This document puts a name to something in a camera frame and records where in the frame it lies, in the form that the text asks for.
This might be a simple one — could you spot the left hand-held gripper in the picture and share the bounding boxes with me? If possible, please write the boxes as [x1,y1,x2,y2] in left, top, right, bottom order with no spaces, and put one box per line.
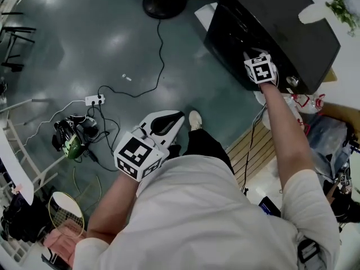
[113,109,186,183]

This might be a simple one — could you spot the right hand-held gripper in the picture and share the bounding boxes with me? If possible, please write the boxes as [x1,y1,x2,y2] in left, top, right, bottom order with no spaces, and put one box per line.
[242,47,280,89]

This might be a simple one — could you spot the person's left forearm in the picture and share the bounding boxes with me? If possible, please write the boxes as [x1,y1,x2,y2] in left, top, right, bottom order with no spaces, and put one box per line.
[85,165,142,246]

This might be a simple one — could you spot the person's right forearm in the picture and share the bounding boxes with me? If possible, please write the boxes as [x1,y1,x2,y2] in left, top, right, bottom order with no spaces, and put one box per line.
[258,82,318,188]

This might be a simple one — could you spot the person's white shoe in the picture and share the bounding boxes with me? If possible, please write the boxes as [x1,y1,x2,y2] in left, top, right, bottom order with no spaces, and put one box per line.
[187,109,203,132]

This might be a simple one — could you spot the person's black trousers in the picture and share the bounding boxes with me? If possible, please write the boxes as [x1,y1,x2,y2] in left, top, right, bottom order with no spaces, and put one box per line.
[168,129,235,174]

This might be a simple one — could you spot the small brown cardboard sheet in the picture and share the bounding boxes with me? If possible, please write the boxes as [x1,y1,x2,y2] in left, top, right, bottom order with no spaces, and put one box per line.
[322,67,338,82]

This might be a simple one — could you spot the white power strip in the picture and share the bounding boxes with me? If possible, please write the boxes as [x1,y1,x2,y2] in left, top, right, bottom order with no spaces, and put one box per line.
[84,93,107,107]

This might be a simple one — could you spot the white vase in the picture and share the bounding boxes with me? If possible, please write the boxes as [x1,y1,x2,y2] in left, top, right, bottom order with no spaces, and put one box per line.
[297,2,333,25]

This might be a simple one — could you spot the white paper sheet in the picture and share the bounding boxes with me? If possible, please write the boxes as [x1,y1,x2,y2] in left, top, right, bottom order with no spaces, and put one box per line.
[193,2,219,31]

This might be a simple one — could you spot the wooden slat platform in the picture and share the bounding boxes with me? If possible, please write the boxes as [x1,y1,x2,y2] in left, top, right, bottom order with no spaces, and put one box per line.
[224,119,280,190]

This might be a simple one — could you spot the large brown cardboard sheet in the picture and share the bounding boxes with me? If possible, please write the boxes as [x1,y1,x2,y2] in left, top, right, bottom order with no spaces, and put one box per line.
[319,101,360,129]

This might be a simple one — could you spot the black green helmet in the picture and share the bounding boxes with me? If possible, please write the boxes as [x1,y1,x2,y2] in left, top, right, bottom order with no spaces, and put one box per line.
[51,113,100,160]

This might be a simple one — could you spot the clear plastic bag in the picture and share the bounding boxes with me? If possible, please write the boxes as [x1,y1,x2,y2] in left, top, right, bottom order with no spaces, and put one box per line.
[304,113,353,177]

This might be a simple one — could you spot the green plant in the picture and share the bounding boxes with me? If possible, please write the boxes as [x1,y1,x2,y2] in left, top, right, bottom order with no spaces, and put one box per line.
[325,0,360,38]

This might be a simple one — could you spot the person's white shirt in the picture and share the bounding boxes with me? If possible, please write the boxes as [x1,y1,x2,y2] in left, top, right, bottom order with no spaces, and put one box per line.
[68,152,341,270]

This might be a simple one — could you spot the black floor fan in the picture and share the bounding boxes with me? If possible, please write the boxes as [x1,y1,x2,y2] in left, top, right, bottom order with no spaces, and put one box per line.
[142,0,188,20]

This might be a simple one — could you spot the black flat device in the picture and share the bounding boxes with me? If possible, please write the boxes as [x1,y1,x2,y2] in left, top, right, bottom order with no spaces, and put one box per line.
[258,195,282,218]

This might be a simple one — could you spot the pink cloth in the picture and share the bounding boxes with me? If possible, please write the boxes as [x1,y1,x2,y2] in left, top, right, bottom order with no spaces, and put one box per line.
[43,224,86,258]

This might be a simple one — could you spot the white table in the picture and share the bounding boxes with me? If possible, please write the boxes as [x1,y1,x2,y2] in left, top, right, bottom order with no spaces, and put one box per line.
[0,98,59,207]

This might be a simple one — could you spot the black bag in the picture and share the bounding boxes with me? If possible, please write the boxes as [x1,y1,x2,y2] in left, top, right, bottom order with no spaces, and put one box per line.
[0,195,51,244]

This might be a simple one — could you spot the black fan power cable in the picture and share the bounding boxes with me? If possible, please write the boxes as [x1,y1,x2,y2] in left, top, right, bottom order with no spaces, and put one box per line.
[97,17,166,98]

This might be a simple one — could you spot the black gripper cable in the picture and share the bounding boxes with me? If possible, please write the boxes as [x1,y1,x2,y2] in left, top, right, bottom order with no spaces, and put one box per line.
[240,105,268,194]

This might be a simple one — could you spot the white power cable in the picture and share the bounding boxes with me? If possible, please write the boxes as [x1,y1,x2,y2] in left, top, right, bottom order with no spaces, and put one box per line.
[13,99,87,155]

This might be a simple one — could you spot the yellow round wire frame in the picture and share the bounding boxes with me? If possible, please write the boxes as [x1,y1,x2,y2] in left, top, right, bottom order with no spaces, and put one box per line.
[47,191,86,238]

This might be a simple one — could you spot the black metal chair frame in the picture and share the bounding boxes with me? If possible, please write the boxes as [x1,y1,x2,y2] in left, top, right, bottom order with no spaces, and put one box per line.
[0,11,38,73]

